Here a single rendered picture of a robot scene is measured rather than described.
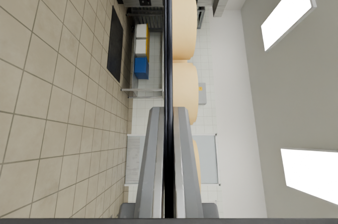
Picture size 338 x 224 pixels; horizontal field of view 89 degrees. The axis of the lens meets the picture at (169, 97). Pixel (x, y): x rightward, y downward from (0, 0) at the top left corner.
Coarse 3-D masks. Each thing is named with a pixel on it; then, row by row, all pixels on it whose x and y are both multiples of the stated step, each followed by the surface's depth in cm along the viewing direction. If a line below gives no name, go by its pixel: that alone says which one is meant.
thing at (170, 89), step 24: (168, 0) 10; (168, 24) 10; (168, 48) 10; (168, 72) 10; (168, 96) 10; (168, 120) 9; (168, 144) 9; (168, 168) 9; (168, 192) 9; (168, 216) 9
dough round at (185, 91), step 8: (176, 64) 13; (184, 64) 13; (192, 64) 13; (176, 72) 12; (184, 72) 12; (192, 72) 12; (176, 80) 12; (184, 80) 12; (192, 80) 12; (176, 88) 12; (184, 88) 12; (192, 88) 12; (176, 96) 12; (184, 96) 12; (192, 96) 12; (176, 104) 12; (184, 104) 12; (192, 104) 12; (192, 112) 12; (192, 120) 13
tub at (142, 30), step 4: (140, 24) 401; (144, 24) 401; (136, 28) 398; (140, 28) 398; (144, 28) 398; (136, 32) 395; (140, 32) 395; (144, 32) 395; (148, 32) 419; (136, 36) 392; (140, 36) 392; (144, 36) 392; (148, 36) 419; (148, 40) 418; (148, 44) 419
